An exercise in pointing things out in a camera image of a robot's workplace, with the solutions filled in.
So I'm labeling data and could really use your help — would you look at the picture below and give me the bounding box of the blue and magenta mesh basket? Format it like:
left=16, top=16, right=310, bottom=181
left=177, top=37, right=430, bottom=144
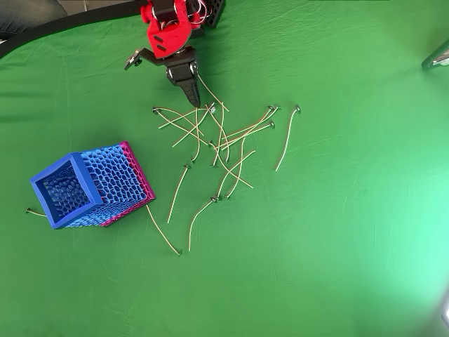
left=29, top=140, right=156, bottom=230

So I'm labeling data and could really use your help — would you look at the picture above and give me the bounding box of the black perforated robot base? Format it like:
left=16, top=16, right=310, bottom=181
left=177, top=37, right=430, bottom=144
left=196, top=0, right=226, bottom=29

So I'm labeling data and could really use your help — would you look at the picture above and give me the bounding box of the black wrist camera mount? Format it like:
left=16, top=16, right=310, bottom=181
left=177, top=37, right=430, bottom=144
left=123, top=48, right=155, bottom=70

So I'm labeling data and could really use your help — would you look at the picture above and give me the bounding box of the dark blue fabric object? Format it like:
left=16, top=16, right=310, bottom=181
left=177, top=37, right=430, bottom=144
left=0, top=0, right=69, bottom=41

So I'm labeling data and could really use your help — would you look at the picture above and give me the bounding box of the white red arm servo cable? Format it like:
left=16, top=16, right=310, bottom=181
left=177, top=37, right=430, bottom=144
left=190, top=0, right=208, bottom=26

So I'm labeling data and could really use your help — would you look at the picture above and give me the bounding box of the shiny metal stand leg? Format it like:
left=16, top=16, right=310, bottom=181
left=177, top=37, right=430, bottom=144
left=420, top=37, right=449, bottom=70

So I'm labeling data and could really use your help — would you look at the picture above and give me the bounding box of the black backdrop rim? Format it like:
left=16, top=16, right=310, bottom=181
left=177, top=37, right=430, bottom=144
left=0, top=0, right=148, bottom=60

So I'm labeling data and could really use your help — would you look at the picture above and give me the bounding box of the green backdrop cloth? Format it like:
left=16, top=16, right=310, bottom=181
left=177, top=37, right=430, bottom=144
left=0, top=0, right=449, bottom=337

